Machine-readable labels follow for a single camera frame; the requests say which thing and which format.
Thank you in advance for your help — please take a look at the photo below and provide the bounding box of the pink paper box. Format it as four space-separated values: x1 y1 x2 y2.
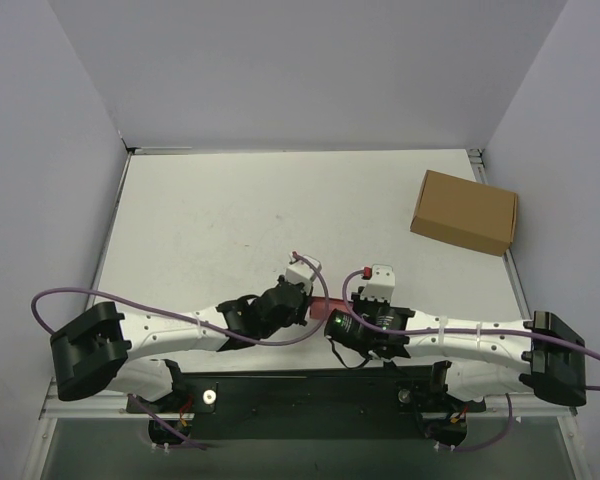
309 296 347 320

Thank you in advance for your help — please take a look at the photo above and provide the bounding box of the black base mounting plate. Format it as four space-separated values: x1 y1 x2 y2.
126 363 486 442

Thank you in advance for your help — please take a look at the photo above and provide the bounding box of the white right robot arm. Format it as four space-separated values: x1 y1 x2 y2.
325 295 586 407

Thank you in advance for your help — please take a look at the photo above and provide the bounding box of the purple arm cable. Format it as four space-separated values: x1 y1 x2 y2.
31 252 330 347
340 269 600 391

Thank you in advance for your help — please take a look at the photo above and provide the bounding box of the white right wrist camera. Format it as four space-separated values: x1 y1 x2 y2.
359 264 396 303

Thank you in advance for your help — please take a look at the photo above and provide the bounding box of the aluminium frame rail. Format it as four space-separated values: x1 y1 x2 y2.
38 378 128 420

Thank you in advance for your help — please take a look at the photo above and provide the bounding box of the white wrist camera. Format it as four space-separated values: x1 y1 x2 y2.
284 253 322 294
359 264 396 303

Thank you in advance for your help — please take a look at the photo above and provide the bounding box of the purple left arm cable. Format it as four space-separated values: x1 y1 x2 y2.
31 252 330 347

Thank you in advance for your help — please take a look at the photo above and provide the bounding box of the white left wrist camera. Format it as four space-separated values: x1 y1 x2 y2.
284 253 322 294

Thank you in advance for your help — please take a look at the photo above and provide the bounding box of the brown cardboard box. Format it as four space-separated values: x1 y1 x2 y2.
410 170 518 257

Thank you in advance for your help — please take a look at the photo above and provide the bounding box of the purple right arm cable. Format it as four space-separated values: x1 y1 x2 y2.
340 269 600 391

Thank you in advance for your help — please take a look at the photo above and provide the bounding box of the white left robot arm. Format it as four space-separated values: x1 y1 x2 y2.
50 272 316 412

